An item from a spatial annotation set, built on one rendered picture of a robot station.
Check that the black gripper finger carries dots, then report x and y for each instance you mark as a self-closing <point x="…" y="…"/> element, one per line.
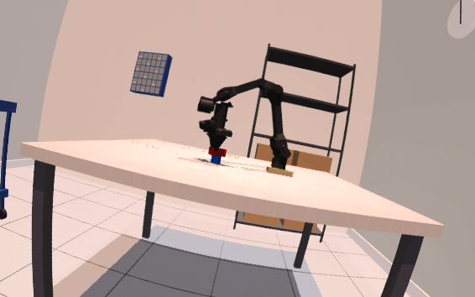
<point x="218" y="141"/>
<point x="212" y="140"/>

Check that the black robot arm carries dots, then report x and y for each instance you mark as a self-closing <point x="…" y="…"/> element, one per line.
<point x="278" y="142"/>

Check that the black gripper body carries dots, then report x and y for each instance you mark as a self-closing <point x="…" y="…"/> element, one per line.
<point x="220" y="127"/>

